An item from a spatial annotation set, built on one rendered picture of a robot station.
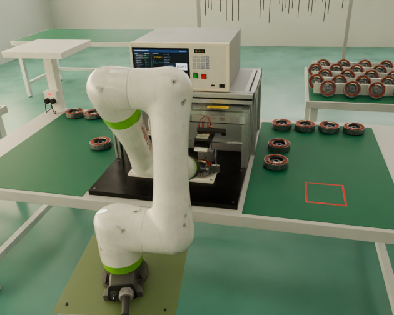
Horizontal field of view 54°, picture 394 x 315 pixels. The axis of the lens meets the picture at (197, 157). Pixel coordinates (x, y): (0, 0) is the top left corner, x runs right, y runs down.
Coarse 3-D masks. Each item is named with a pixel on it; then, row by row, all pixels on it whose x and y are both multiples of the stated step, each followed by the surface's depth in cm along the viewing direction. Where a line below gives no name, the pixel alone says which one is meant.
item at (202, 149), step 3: (195, 141) 174; (198, 141) 174; (201, 141) 173; (195, 144) 175; (198, 144) 174; (201, 144) 174; (204, 144) 174; (207, 144) 173; (210, 144) 176; (195, 147) 175; (198, 147) 174; (201, 147) 174; (204, 147) 174; (207, 147) 174; (210, 147) 185; (195, 150) 174; (198, 150) 173; (201, 150) 173; (204, 150) 173; (207, 150) 173
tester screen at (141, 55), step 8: (136, 56) 171; (144, 56) 170; (152, 56) 169; (160, 56) 168; (168, 56) 168; (176, 56) 167; (184, 56) 166; (136, 64) 173; (144, 64) 172; (152, 64) 171; (160, 64) 170
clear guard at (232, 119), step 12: (204, 108) 166; (216, 108) 166; (228, 108) 165; (240, 108) 165; (192, 120) 155; (204, 120) 154; (216, 120) 154; (228, 120) 153; (240, 120) 153; (192, 132) 152; (204, 132) 151; (228, 132) 150; (240, 132) 149
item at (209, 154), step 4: (212, 148) 186; (200, 152) 185; (204, 152) 184; (208, 152) 184; (212, 152) 183; (200, 156) 186; (204, 156) 185; (208, 156) 185; (212, 156) 184; (208, 160) 186; (212, 160) 185
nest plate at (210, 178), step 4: (212, 172) 174; (216, 172) 175; (196, 176) 172; (200, 176) 171; (204, 176) 171; (208, 176) 171; (212, 176) 171; (192, 180) 170; (196, 180) 169; (200, 180) 169; (204, 180) 168; (208, 180) 168; (212, 180) 168
